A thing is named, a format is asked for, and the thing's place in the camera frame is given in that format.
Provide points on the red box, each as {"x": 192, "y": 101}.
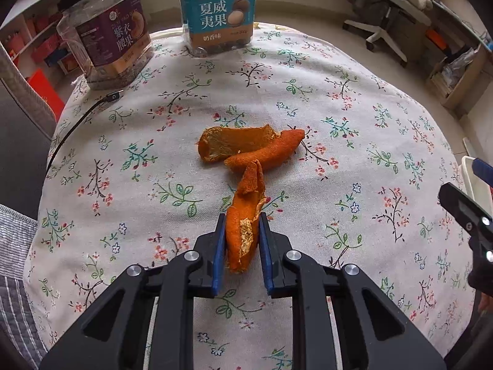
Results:
{"x": 46, "y": 92}

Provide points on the large orange peel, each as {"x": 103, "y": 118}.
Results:
{"x": 265, "y": 150}

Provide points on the grey striped quilt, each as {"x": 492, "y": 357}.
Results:
{"x": 19, "y": 316}

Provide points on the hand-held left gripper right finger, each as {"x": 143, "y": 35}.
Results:
{"x": 265, "y": 254}

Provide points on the floral tablecloth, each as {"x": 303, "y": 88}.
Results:
{"x": 346, "y": 123}

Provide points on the cardboard box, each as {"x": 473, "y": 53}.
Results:
{"x": 454, "y": 77}

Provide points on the grey sofa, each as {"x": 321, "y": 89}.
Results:
{"x": 19, "y": 154}

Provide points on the white bin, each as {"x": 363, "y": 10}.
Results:
{"x": 467, "y": 173}

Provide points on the purple label nut jar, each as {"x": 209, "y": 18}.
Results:
{"x": 111, "y": 34}

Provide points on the long orange peel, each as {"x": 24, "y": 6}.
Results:
{"x": 238, "y": 231}

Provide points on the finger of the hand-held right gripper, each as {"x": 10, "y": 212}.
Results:
{"x": 462, "y": 208}
{"x": 483, "y": 169}

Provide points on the blue label nut jar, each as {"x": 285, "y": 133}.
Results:
{"x": 215, "y": 15}

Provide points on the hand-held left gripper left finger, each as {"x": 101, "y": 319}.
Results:
{"x": 217, "y": 254}

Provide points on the beige cushion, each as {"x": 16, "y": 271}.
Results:
{"x": 23, "y": 84}

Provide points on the white shelf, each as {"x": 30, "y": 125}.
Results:
{"x": 30, "y": 11}

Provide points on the white office chair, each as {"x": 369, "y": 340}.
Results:
{"x": 385, "y": 27}

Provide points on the white striped cloth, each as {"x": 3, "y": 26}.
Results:
{"x": 15, "y": 239}

